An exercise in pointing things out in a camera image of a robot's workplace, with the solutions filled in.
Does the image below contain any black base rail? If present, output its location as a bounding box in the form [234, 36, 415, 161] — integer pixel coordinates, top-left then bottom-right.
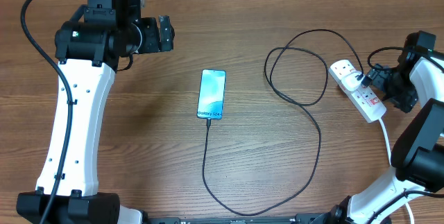
[144, 213, 330, 224]

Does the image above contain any white charger adapter plug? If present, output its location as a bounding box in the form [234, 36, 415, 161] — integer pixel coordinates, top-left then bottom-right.
[340, 71, 364, 94]

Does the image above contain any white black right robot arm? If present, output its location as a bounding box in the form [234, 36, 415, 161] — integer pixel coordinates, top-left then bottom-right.
[313, 31, 443, 223]

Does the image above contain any blue Galaxy smartphone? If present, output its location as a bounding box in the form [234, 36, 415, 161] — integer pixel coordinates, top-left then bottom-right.
[196, 69, 226, 120]

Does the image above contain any white power strip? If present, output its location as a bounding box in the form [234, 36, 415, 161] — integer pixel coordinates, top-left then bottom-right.
[329, 60, 386, 123]

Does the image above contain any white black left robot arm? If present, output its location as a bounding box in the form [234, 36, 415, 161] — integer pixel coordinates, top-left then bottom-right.
[16, 0, 175, 223]

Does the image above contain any black charging cable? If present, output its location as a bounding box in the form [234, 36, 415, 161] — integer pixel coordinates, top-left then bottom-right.
[201, 28, 365, 217]

